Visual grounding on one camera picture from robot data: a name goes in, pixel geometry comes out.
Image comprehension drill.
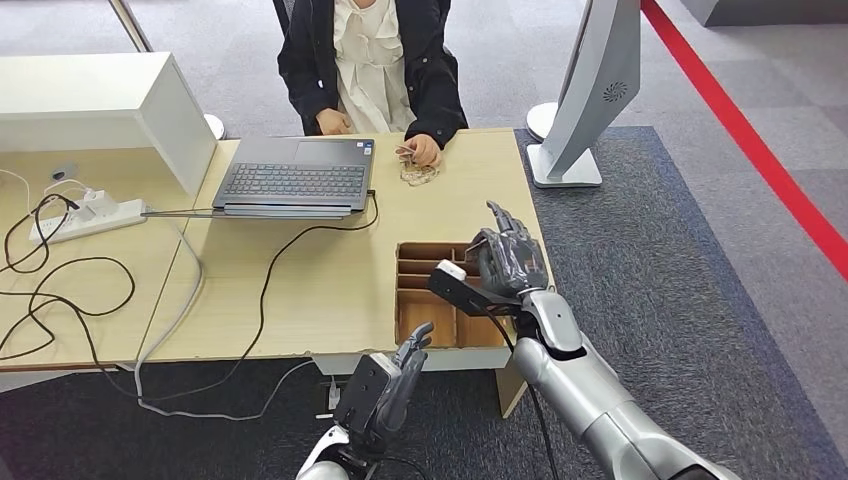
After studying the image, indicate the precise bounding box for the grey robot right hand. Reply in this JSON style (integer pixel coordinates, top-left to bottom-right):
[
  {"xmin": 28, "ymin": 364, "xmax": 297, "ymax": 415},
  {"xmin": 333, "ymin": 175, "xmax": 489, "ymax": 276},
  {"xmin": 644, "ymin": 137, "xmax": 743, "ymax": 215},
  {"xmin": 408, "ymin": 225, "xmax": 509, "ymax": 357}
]
[{"xmin": 464, "ymin": 200, "xmax": 551, "ymax": 299}]

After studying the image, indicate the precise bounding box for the person's right hand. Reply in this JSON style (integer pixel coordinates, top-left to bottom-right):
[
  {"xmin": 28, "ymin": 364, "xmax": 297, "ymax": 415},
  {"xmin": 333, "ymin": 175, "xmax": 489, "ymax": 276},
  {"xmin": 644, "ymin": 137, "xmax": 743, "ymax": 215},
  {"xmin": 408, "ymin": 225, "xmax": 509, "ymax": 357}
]
[{"xmin": 314, "ymin": 107, "xmax": 354, "ymax": 136}]

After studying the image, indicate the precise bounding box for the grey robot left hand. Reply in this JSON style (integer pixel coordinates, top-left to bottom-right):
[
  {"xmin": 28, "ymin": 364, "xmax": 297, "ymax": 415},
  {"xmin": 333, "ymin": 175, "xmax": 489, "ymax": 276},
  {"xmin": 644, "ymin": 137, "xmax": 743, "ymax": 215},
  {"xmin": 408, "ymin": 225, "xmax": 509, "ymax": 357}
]
[{"xmin": 376, "ymin": 322, "xmax": 436, "ymax": 440}]

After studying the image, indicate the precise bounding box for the person's left hand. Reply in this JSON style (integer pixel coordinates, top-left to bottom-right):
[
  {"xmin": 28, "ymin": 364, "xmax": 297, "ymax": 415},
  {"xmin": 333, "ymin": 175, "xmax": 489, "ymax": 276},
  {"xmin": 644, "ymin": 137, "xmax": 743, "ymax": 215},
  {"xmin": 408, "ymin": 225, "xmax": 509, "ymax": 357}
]
[{"xmin": 400, "ymin": 134, "xmax": 443, "ymax": 168}]

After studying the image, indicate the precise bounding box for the wooden compartment organizer box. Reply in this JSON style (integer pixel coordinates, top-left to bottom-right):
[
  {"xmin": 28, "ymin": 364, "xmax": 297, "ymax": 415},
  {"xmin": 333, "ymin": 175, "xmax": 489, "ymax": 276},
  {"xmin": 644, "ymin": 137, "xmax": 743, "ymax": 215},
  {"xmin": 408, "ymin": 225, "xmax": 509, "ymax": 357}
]
[{"xmin": 395, "ymin": 241, "xmax": 515, "ymax": 350}]

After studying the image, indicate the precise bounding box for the person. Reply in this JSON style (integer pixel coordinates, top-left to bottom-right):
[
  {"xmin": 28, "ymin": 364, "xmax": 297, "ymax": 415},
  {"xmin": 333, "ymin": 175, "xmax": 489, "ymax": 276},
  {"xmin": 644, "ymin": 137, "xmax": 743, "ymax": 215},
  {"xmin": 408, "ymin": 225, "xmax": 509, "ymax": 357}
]
[{"xmin": 272, "ymin": 0, "xmax": 469, "ymax": 168}]

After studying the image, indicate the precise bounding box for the dark grey laptop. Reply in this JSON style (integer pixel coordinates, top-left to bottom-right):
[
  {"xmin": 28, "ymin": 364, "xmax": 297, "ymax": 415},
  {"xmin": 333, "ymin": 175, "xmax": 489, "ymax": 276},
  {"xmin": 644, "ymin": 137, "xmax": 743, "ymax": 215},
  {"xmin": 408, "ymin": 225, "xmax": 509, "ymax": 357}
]
[{"xmin": 211, "ymin": 137, "xmax": 376, "ymax": 221}]

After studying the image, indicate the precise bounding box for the white hanging plug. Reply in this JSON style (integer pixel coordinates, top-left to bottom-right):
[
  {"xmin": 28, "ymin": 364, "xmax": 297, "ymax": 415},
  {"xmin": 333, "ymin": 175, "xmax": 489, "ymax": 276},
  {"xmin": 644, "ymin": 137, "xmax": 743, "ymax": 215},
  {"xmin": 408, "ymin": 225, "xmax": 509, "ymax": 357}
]
[{"xmin": 314, "ymin": 376, "xmax": 343, "ymax": 421}]

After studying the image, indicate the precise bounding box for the grey flat laptop stand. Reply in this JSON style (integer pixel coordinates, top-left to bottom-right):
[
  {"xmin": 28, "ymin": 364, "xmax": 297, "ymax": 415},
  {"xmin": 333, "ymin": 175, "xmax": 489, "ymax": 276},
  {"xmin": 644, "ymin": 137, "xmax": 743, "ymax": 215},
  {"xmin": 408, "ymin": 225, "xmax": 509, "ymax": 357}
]
[{"xmin": 140, "ymin": 203, "xmax": 352, "ymax": 222}]

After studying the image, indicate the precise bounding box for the light wooden desk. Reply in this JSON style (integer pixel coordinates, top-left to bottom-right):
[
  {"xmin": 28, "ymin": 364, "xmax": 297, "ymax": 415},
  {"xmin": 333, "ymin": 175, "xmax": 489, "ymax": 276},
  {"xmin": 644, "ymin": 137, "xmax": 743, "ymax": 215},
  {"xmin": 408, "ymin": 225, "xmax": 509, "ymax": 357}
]
[
  {"xmin": 0, "ymin": 142, "xmax": 227, "ymax": 376},
  {"xmin": 135, "ymin": 129, "xmax": 564, "ymax": 420}
]

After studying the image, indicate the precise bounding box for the dark blue carpet mat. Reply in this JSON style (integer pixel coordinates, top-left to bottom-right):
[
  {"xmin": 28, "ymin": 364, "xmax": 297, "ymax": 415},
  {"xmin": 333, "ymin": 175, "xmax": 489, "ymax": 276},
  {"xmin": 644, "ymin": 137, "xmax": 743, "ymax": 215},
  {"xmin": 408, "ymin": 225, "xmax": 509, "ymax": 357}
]
[{"xmin": 0, "ymin": 125, "xmax": 848, "ymax": 480}]

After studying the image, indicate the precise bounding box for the silver kiosk stand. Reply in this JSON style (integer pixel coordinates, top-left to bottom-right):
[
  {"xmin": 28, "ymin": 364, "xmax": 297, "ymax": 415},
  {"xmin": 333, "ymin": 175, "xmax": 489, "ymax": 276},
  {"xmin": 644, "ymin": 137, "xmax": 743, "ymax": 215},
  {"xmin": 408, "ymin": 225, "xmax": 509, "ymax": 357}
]
[{"xmin": 526, "ymin": 0, "xmax": 643, "ymax": 189}]

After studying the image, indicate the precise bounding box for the grey metal pole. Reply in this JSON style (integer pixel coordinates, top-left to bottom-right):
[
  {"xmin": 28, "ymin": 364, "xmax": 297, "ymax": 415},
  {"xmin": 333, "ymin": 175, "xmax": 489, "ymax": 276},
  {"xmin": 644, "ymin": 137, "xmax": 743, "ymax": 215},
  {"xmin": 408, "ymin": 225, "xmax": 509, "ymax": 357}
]
[{"xmin": 107, "ymin": 0, "xmax": 155, "ymax": 54}]

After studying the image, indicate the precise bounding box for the white desk riser box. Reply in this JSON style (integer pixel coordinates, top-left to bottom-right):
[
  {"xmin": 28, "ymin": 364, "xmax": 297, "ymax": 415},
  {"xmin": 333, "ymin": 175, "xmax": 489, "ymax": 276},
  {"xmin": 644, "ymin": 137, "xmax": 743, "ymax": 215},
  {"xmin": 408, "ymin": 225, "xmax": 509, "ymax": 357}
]
[{"xmin": 0, "ymin": 52, "xmax": 219, "ymax": 197}]

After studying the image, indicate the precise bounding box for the red barrier band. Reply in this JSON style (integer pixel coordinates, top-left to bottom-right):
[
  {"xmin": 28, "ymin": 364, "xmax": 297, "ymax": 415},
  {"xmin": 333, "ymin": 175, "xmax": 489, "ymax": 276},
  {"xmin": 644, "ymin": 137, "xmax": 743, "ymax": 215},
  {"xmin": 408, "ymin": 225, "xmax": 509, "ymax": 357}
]
[{"xmin": 639, "ymin": 0, "xmax": 848, "ymax": 283}]

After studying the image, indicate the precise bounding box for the white power strip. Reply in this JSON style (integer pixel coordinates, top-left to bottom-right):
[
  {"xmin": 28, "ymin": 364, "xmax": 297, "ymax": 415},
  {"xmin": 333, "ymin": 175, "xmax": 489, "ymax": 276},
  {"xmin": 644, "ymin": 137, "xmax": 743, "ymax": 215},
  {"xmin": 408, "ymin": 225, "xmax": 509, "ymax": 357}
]
[{"xmin": 29, "ymin": 198, "xmax": 147, "ymax": 245}]

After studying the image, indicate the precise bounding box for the grey low platform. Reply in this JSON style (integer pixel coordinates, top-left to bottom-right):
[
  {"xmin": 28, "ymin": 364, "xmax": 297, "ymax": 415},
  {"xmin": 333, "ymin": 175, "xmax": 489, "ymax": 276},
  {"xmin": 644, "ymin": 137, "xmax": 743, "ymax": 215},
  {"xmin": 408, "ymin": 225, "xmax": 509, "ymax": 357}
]
[{"xmin": 682, "ymin": 0, "xmax": 848, "ymax": 28}]

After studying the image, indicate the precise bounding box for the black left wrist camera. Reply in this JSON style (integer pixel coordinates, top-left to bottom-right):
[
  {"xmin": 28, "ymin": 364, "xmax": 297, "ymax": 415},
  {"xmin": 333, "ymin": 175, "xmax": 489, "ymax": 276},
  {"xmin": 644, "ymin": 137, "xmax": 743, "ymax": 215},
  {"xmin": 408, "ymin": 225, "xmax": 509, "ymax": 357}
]
[{"xmin": 333, "ymin": 352, "xmax": 402, "ymax": 442}]

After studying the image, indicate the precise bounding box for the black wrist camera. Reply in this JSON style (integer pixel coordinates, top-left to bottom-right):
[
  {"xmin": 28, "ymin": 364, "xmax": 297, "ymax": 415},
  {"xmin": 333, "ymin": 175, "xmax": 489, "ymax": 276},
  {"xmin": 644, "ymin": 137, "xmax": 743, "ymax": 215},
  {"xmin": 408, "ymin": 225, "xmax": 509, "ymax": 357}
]
[
  {"xmin": 333, "ymin": 352, "xmax": 402, "ymax": 442},
  {"xmin": 427, "ymin": 260, "xmax": 525, "ymax": 318}
]

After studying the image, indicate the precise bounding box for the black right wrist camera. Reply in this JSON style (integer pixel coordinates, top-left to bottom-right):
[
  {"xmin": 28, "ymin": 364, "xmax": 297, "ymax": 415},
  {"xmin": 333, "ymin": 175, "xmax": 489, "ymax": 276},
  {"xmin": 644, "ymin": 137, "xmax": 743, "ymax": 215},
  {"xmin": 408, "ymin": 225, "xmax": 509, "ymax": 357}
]
[{"xmin": 427, "ymin": 260, "xmax": 525, "ymax": 318}]

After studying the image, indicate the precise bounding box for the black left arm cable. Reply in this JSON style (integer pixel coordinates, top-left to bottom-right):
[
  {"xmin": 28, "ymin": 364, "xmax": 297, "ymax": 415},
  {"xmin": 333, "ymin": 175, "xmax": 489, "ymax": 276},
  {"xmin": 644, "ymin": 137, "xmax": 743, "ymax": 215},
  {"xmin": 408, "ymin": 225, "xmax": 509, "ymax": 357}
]
[{"xmin": 364, "ymin": 455, "xmax": 429, "ymax": 480}]

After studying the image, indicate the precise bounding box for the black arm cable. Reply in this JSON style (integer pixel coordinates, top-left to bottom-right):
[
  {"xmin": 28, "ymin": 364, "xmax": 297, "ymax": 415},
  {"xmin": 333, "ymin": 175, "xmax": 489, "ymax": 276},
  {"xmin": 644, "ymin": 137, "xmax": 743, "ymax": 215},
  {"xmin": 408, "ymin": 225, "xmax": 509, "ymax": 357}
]
[
  {"xmin": 364, "ymin": 455, "xmax": 429, "ymax": 480},
  {"xmin": 486, "ymin": 307, "xmax": 561, "ymax": 480}
]

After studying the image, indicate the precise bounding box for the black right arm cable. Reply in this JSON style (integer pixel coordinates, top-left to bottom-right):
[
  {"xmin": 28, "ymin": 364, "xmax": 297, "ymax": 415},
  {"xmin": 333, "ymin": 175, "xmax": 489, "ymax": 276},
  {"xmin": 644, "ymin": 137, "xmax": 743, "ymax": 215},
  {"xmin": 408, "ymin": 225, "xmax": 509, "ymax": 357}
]
[{"xmin": 486, "ymin": 307, "xmax": 561, "ymax": 480}]

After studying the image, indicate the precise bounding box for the black laptop power cable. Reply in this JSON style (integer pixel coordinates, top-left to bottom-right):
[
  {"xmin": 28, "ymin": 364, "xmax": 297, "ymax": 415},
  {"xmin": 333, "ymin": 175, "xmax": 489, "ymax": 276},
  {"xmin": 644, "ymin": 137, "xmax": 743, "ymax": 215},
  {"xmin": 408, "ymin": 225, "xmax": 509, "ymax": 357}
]
[{"xmin": 135, "ymin": 190, "xmax": 380, "ymax": 404}]

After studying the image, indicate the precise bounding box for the grey cable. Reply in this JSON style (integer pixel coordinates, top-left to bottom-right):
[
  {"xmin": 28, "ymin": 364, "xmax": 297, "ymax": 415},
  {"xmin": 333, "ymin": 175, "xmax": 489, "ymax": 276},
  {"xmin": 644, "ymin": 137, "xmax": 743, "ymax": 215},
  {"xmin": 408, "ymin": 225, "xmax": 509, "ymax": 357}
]
[{"xmin": 132, "ymin": 228, "xmax": 316, "ymax": 423}]

